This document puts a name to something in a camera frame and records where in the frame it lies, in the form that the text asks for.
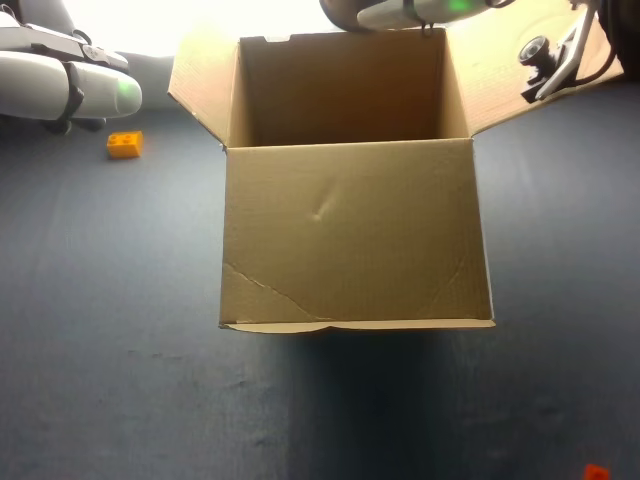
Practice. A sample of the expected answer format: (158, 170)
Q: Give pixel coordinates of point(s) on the grey table cloth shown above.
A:
(100, 300)

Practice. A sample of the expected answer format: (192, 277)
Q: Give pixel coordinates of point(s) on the brown cardboard box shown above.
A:
(350, 225)

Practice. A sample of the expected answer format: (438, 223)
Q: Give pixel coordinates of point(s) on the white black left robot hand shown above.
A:
(35, 85)

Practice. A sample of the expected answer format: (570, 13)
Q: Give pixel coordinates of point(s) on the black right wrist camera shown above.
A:
(535, 52)

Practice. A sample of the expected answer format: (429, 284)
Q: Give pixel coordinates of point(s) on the yellow orange toy brick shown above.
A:
(125, 146)

